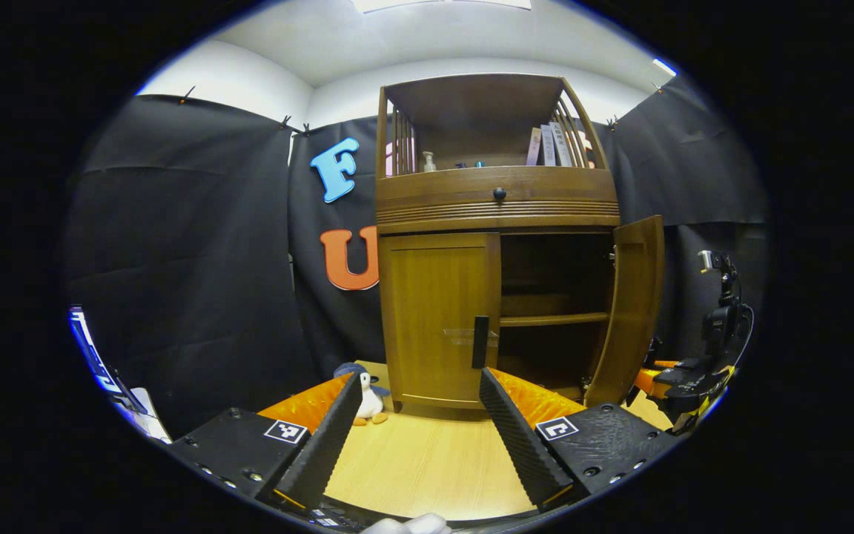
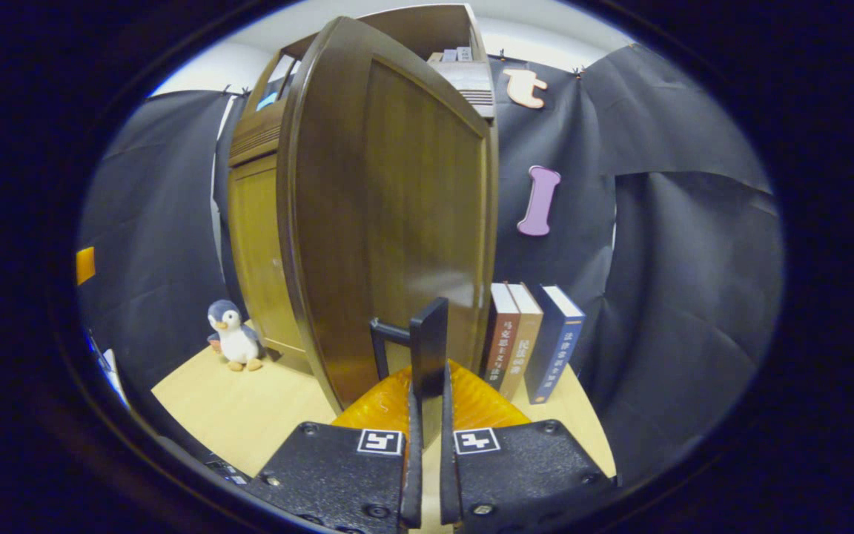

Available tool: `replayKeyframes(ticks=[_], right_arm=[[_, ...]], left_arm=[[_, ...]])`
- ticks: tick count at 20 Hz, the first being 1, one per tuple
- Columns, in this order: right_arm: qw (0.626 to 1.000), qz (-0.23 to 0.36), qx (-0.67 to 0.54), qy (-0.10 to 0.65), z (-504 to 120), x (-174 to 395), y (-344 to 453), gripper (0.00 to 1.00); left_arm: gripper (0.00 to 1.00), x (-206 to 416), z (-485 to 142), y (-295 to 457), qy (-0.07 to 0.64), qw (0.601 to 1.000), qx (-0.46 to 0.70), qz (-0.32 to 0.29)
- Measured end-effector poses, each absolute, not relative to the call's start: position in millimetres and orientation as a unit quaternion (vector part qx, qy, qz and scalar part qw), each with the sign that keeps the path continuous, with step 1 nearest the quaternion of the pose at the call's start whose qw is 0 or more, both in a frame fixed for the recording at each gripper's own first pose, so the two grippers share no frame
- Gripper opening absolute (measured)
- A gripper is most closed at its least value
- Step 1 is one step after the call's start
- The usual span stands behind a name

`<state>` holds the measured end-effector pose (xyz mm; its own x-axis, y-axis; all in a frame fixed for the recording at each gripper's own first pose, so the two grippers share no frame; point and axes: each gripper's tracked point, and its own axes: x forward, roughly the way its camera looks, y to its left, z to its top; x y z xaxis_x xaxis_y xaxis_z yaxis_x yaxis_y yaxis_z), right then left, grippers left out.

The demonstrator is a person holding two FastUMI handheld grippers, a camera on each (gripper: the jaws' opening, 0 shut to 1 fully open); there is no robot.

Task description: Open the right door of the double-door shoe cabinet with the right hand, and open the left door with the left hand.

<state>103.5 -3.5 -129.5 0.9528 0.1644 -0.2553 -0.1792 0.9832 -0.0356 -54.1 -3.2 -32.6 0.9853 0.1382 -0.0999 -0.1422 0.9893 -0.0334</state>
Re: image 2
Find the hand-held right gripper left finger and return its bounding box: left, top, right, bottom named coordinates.
left=245, top=366, right=425, bottom=534

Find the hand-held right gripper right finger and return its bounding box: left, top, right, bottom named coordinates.
left=438, top=361, right=617, bottom=534

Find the black door handle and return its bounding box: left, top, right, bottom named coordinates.
left=370, top=297, right=450, bottom=449

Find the brown wooden double-door shoe cabinet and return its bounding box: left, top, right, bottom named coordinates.
left=227, top=4, right=500, bottom=415

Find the tan book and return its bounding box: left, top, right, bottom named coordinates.
left=500, top=283, right=544, bottom=401

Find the dark blue book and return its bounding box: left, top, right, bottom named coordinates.
left=524, top=285, right=586, bottom=405

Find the red-brown book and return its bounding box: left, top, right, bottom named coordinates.
left=483, top=283, right=521, bottom=392

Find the penguin plush toy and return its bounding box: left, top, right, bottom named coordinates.
left=207, top=300, right=265, bottom=372

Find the black backdrop cloth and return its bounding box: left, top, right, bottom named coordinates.
left=75, top=44, right=785, bottom=490

